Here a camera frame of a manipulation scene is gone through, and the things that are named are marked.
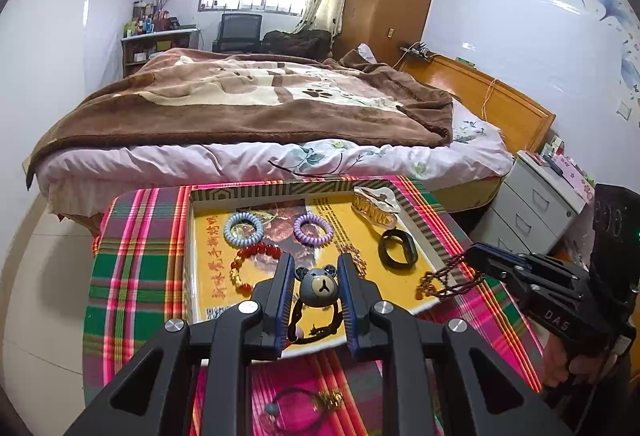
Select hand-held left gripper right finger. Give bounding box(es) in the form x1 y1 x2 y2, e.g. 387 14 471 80
336 253 576 436

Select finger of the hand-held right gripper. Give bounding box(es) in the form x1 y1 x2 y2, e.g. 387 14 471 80
466 241 592 283
476 263 552 313

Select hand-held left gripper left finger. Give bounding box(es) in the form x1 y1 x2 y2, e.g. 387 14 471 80
65 253 296 436

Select bear hair tie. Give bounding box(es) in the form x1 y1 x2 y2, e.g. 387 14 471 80
287 265 348 348

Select dark bead bracelet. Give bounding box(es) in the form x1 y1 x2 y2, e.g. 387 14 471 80
416 253 487 300

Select purple spiral hair tie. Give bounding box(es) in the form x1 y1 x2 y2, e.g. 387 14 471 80
293 213 334 247

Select yellow printed cardboard box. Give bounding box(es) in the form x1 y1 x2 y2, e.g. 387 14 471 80
182 180 453 359

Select pale blue spiral hair tie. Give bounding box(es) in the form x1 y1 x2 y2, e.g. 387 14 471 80
223 211 265 247

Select clear hair claw clip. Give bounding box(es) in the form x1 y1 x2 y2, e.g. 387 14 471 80
352 185 402 230

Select person's right hand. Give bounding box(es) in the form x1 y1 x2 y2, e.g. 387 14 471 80
542 337 621 390

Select white drawer nightstand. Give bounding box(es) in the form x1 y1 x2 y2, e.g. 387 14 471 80
469 149 587 258

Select black fitness band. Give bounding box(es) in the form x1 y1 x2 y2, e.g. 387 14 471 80
378 229 417 271

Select boxes on nightstand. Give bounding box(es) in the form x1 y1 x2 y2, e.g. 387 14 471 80
539 135 597 203

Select pink floral bed sheet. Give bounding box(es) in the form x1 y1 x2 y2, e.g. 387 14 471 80
37 108 516 218

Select pink green plaid cloth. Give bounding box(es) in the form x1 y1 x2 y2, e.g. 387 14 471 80
82 175 547 436

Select wooden headboard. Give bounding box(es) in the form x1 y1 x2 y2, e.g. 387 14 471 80
399 53 557 155

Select brown printed blanket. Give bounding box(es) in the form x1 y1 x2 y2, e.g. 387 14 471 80
25 46 454 190

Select items on headboard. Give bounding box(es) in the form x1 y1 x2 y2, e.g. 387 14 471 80
399 41 434 60

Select dark clothes pile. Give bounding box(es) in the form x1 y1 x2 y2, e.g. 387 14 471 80
262 29 334 60

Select black office chair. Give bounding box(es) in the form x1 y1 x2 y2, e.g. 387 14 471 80
212 12 264 55

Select small shelf desk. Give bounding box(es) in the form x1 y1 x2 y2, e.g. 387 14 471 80
121 27 202 78

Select group of bottles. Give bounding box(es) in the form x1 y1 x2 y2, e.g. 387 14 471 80
123 0 174 38

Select red bead bracelet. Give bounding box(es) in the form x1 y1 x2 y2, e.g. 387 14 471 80
229 243 282 295

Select yellow bed frame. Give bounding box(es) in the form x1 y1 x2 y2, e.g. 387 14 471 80
429 173 512 213

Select black hair tie gold charm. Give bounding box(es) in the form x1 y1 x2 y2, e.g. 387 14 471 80
261 387 345 433

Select orange cable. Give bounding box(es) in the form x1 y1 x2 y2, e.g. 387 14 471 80
479 78 499 123

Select dolphin wall stickers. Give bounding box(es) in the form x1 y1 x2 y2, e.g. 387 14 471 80
562 0 640 118

